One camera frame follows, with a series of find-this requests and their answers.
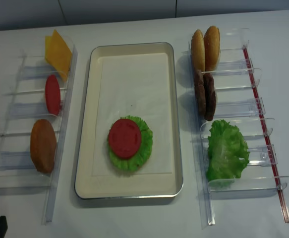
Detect brown meat patty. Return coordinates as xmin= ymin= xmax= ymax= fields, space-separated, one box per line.
xmin=203 ymin=73 xmax=216 ymax=121
xmin=194 ymin=69 xmax=206 ymax=116

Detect red tomato slice on tray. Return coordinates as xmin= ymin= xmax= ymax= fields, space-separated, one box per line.
xmin=108 ymin=119 xmax=142 ymax=160

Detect green lettuce leaf on tray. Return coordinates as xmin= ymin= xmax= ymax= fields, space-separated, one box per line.
xmin=107 ymin=116 xmax=153 ymax=163

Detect large green lettuce leaf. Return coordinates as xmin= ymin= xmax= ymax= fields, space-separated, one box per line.
xmin=206 ymin=119 xmax=250 ymax=181

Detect red tomato slice in rack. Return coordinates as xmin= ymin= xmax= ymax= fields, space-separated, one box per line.
xmin=45 ymin=75 xmax=60 ymax=116

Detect front orange cheese slice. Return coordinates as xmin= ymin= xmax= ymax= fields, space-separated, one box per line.
xmin=45 ymin=29 xmax=72 ymax=83

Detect cream metal tray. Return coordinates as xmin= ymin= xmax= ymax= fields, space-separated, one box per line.
xmin=75 ymin=42 xmax=183 ymax=199

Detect white paper tray liner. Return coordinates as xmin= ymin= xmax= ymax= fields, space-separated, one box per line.
xmin=92 ymin=53 xmax=173 ymax=176

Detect left golden bun half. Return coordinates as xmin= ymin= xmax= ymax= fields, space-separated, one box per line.
xmin=191 ymin=29 xmax=205 ymax=72

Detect clear acrylic right rack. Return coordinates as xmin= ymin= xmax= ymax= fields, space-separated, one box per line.
xmin=184 ymin=26 xmax=289 ymax=227

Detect clear acrylic rack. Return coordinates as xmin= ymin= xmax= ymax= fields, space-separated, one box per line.
xmin=0 ymin=37 xmax=78 ymax=224
xmin=184 ymin=26 xmax=289 ymax=227

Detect orange-brown bun in left rack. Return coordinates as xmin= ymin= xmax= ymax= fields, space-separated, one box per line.
xmin=30 ymin=119 xmax=57 ymax=174

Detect right sesame bun half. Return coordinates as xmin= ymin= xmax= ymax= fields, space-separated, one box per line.
xmin=204 ymin=25 xmax=220 ymax=71

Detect clear acrylic left rack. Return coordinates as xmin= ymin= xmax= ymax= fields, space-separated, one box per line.
xmin=0 ymin=37 xmax=78 ymax=224

